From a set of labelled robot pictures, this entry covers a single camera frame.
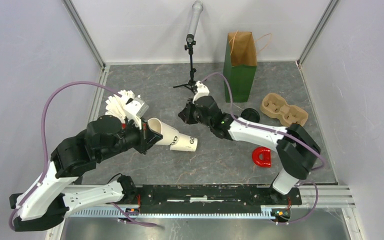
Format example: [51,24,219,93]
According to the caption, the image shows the black tripod with grey tube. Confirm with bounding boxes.
[173,0,204,94]

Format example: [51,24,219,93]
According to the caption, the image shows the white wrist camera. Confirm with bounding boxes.
[123,97,149,130]
[192,81,210,104]

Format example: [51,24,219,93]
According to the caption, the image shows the black plastic cup lid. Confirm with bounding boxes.
[240,108,261,123]

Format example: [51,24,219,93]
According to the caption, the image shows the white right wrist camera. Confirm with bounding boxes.
[192,81,210,104]

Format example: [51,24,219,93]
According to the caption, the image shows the green brown paper bag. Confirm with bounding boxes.
[222,31,259,103]

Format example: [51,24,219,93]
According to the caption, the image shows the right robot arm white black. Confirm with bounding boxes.
[178,96,321,204]

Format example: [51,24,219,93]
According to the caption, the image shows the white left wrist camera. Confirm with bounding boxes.
[123,97,149,130]

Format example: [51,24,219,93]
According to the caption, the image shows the brown pulp cup carriers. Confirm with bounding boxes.
[259,92,309,127]

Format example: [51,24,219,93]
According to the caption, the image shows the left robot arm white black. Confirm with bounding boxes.
[9,115,163,232]

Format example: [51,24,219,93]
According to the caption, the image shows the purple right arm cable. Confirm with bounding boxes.
[201,72,325,225]

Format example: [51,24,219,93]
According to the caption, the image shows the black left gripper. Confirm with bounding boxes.
[99,113,165,161]

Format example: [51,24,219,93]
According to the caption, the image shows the white paper coffee cup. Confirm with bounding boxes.
[147,117,180,146]

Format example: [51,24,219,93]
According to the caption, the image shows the red horseshoe shaped object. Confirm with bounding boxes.
[251,146,272,168]

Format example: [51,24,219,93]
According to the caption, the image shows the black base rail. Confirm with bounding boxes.
[118,184,303,214]

